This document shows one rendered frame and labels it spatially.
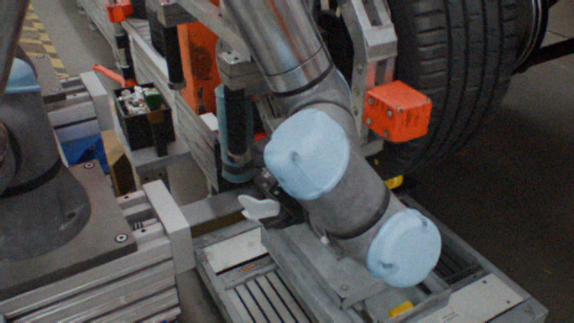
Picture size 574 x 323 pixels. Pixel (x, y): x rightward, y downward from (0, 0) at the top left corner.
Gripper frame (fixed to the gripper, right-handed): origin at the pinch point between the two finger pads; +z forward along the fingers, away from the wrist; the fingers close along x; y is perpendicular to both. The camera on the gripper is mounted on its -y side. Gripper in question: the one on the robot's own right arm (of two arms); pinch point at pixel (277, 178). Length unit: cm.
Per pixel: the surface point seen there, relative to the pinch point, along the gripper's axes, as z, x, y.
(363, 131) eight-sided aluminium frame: 6.8, -18.3, -10.7
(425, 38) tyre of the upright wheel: -1.5, -34.1, -2.8
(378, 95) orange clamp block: 0.9, -22.3, -4.5
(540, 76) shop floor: 138, -166, -159
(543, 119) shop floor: 104, -127, -147
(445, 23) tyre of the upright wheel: -1.7, -38.4, -3.7
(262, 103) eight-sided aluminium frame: 50, -17, -9
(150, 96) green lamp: 67, 0, 10
